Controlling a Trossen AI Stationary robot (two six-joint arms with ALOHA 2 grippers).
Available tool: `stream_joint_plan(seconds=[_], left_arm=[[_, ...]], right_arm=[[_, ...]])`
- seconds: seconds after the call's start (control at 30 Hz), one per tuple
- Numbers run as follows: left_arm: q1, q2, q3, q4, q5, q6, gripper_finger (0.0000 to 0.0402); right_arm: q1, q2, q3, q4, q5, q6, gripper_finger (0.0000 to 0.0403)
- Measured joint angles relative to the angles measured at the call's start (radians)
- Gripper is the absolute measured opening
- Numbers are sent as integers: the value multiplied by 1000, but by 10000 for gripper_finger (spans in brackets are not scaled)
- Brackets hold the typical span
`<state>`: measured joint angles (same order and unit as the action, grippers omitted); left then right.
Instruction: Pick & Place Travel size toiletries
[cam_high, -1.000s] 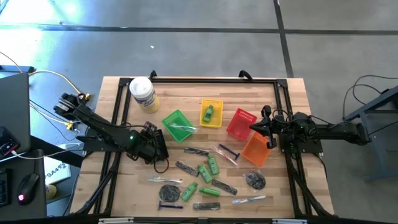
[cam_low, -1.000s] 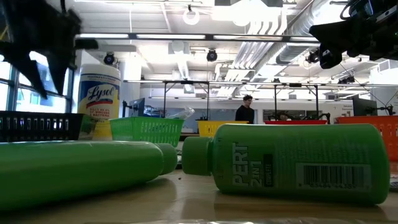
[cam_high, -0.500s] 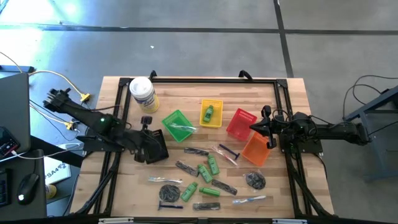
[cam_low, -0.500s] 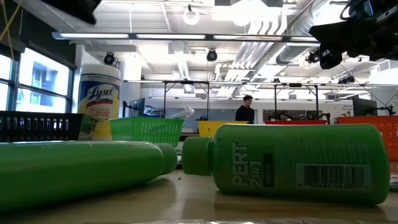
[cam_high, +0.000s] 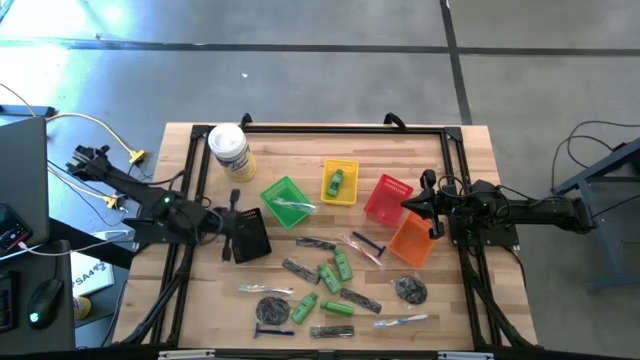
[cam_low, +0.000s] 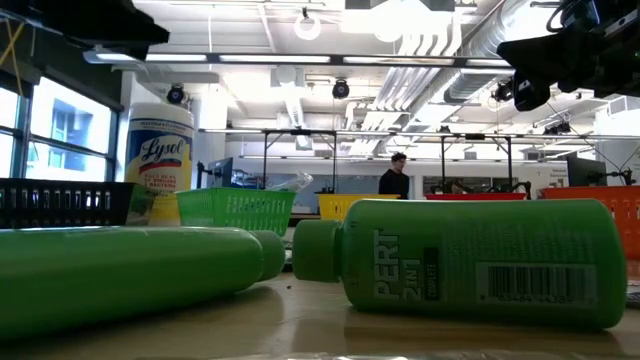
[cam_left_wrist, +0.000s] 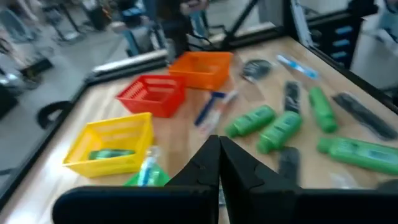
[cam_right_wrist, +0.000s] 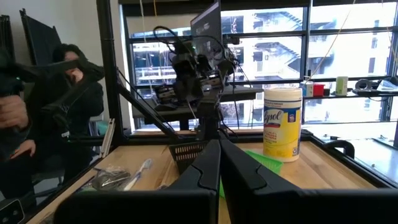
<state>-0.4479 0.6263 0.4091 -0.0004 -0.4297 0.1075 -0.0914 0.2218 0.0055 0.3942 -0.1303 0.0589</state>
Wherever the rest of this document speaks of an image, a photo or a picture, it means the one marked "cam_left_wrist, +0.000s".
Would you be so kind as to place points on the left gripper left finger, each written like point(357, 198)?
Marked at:
point(140, 205)

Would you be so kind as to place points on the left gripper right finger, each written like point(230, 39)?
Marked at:
point(295, 207)

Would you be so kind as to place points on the green shampoo bottle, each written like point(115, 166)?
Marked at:
point(250, 121)
point(322, 109)
point(110, 154)
point(360, 154)
point(279, 131)

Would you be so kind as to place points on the black comb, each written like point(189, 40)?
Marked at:
point(289, 161)
point(292, 97)
point(363, 115)

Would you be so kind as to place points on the red white toothbrush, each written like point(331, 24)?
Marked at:
point(219, 116)

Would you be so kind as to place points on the orange plastic basket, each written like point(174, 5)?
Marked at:
point(199, 77)

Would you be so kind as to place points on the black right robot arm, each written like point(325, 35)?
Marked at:
point(177, 34)

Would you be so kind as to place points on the green plastic basket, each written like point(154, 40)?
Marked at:
point(132, 182)

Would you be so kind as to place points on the yellow plastic basket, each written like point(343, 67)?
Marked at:
point(93, 168)

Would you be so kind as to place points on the red plastic basket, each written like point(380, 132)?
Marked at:
point(149, 105)

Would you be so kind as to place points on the blue disposable razor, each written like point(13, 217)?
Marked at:
point(206, 109)

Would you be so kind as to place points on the blue white wrapped toothbrush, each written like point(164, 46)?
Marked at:
point(297, 66)

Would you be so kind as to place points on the black drawer cabinet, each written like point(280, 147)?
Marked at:
point(329, 40)

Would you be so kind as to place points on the black aluminium rig frame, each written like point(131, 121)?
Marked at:
point(248, 35)

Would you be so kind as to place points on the silver aluminium bracket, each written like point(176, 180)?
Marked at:
point(301, 23)

